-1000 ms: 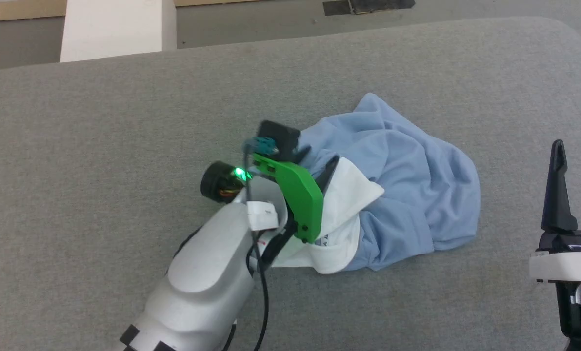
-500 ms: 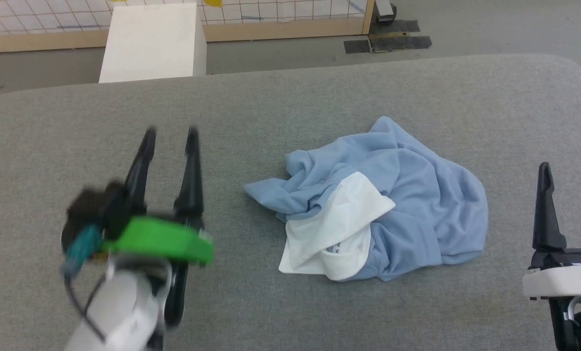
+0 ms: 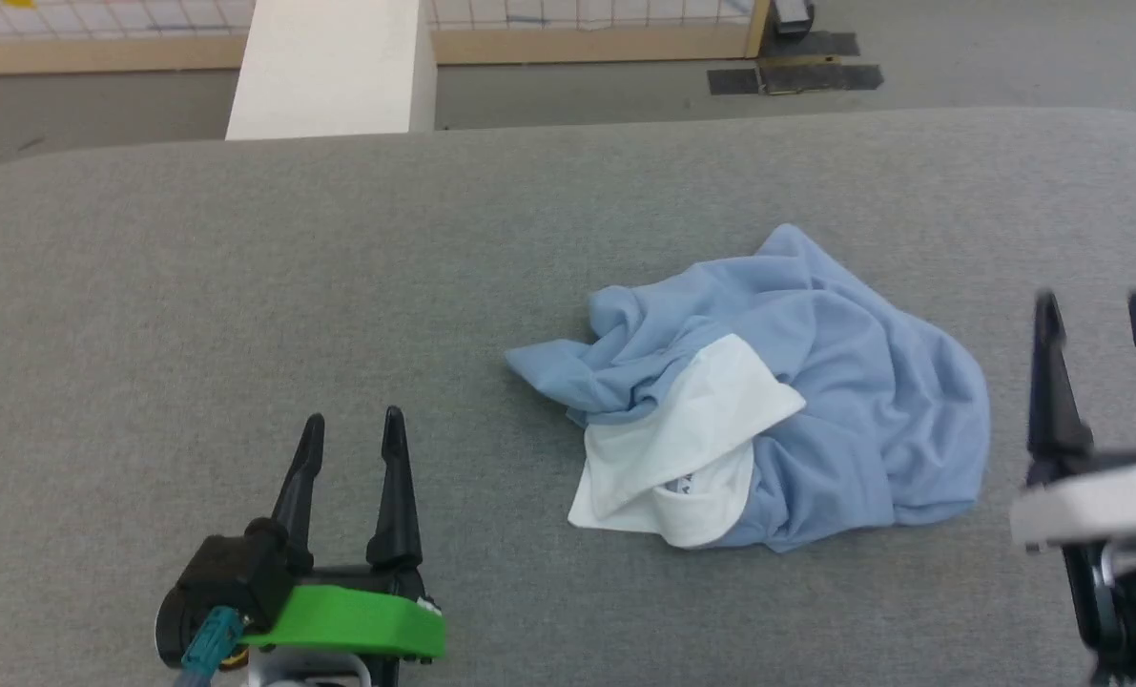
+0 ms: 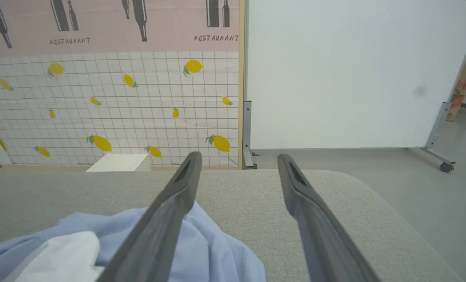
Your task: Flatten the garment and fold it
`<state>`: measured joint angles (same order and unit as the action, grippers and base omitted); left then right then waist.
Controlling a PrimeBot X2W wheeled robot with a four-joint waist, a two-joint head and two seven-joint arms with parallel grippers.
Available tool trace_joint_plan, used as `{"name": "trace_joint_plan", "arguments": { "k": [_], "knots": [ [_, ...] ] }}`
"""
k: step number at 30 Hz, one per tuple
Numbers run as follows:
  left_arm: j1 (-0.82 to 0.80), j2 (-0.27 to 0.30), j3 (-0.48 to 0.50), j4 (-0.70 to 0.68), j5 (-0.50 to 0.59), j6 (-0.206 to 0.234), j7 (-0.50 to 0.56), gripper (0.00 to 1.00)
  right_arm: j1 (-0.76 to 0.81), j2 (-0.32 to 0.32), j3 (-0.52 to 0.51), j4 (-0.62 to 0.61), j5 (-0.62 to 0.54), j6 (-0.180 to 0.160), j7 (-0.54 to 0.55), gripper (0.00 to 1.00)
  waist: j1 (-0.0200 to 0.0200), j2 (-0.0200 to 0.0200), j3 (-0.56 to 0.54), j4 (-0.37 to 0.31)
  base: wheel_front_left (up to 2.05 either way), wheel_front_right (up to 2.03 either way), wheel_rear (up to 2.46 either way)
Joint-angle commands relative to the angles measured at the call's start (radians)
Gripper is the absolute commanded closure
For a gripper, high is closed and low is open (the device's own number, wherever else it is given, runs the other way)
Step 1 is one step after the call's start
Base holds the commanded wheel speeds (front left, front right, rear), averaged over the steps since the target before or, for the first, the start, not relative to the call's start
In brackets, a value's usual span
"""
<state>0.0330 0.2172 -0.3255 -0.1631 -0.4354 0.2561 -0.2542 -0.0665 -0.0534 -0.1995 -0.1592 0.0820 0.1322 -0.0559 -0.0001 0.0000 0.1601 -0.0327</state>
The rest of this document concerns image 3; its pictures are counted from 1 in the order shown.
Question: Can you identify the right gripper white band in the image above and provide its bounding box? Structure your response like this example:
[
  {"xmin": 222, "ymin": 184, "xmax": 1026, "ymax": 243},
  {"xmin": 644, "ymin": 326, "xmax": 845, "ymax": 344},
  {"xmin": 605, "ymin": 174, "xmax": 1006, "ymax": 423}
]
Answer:
[{"xmin": 1009, "ymin": 290, "xmax": 1136, "ymax": 684}]

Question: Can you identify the white rectangular pillar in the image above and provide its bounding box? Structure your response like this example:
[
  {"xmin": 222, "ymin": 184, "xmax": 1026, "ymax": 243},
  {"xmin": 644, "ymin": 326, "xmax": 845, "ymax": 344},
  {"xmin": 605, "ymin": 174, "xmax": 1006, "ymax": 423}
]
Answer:
[{"xmin": 225, "ymin": 0, "xmax": 438, "ymax": 141}]

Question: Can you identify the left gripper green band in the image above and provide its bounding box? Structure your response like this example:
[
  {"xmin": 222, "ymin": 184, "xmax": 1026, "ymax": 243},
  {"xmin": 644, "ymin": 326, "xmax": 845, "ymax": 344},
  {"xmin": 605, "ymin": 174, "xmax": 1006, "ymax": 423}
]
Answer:
[{"xmin": 241, "ymin": 406, "xmax": 447, "ymax": 661}]

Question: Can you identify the light blue white-collared polo shirt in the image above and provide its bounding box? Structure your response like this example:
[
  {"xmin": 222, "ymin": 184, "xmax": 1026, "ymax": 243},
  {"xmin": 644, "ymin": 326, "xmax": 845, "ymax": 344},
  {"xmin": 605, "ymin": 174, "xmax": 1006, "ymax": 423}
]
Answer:
[{"xmin": 505, "ymin": 223, "xmax": 992, "ymax": 554}]

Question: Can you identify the wooden framed grid net fence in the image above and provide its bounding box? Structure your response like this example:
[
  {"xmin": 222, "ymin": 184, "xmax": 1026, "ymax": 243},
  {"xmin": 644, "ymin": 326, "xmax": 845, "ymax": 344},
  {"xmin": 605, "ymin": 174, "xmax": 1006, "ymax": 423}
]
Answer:
[
  {"xmin": 0, "ymin": 0, "xmax": 256, "ymax": 77},
  {"xmin": 428, "ymin": 0, "xmax": 775, "ymax": 67}
]

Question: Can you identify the teal plug camera cable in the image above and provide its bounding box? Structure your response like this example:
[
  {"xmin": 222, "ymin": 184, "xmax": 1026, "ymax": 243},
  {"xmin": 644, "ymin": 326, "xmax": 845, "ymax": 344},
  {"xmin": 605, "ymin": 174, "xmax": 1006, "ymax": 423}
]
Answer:
[{"xmin": 173, "ymin": 607, "xmax": 246, "ymax": 687}]

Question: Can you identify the black device on floor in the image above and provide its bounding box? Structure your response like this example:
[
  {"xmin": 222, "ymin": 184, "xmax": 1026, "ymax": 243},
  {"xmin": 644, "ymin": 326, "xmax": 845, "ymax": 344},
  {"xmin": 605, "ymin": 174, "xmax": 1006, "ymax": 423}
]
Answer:
[{"xmin": 772, "ymin": 0, "xmax": 816, "ymax": 39}]

